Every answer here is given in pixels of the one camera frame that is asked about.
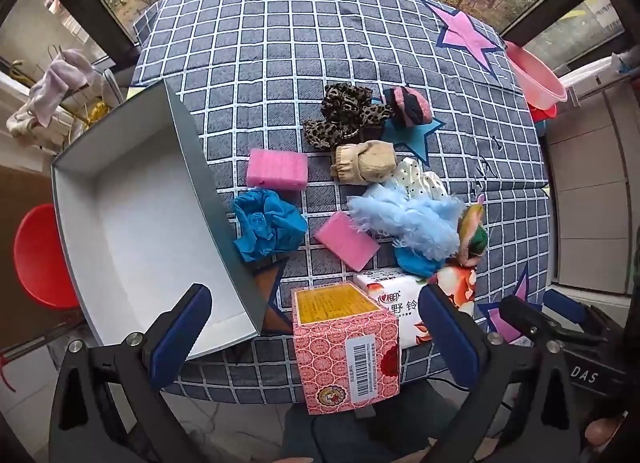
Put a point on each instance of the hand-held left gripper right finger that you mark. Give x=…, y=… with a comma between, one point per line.
x=447, y=340

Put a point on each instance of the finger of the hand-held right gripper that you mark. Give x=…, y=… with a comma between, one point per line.
x=565, y=304
x=522, y=315

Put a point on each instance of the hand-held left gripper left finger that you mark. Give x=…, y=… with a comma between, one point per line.
x=180, y=335

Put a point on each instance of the grey cardboard storage box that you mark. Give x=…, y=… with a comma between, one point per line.
x=150, y=223

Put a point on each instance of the light blue fluffy cloth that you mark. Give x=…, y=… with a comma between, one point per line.
x=410, y=220

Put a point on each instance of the blue glove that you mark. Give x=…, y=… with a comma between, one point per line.
x=265, y=223

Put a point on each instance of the pink sponge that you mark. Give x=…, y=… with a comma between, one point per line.
x=345, y=239
x=277, y=169

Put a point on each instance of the white polka dot scrunchie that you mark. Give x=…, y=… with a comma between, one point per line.
x=420, y=180

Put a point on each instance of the beige plush toy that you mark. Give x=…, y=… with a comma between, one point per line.
x=367, y=160

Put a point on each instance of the pink and black sock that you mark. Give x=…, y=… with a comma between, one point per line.
x=407, y=105

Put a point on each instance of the leopard print scrunchie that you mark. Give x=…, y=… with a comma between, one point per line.
x=340, y=115

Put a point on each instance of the person's right hand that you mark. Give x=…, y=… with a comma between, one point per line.
x=605, y=432

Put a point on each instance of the floral tissue pack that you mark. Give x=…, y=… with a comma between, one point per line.
x=400, y=305

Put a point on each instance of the red patterned carton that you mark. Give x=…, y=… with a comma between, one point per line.
x=345, y=343

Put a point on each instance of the red plastic chair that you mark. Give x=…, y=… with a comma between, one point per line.
x=40, y=258

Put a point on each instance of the red plastic basin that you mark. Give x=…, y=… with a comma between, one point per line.
x=542, y=113

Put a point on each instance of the pink plastic basin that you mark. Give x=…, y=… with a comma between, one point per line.
x=537, y=75

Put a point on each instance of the white plastic container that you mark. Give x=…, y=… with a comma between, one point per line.
x=592, y=74

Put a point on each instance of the yellow cloth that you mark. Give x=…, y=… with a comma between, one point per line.
x=95, y=113

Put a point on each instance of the cream cloth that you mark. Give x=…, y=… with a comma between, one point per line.
x=25, y=125

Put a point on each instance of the pink towel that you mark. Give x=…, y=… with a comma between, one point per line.
x=65, y=78

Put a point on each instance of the grey checkered star blanket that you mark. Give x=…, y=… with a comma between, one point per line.
x=300, y=68

